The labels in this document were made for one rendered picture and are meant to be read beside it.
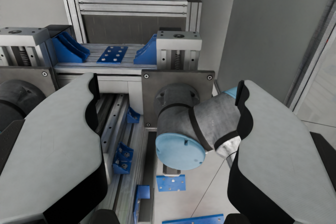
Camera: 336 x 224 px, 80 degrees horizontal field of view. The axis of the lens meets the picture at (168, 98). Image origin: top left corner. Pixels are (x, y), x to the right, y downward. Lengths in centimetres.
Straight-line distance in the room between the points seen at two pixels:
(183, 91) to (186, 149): 19
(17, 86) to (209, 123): 56
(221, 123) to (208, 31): 128
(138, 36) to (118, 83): 74
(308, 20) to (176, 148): 60
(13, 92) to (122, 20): 89
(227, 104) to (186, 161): 17
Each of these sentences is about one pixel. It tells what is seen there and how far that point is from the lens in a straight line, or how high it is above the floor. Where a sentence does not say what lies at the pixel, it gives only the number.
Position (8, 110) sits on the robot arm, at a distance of 69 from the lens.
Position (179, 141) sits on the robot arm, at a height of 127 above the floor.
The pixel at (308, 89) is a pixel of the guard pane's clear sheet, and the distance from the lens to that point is 79.
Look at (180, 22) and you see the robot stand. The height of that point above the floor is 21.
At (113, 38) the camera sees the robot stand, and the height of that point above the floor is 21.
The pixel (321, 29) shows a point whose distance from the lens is 77.
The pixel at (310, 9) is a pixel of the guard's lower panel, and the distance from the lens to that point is 84.
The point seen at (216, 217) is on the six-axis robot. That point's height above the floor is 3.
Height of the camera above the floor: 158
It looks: 57 degrees down
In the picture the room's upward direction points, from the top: 180 degrees counter-clockwise
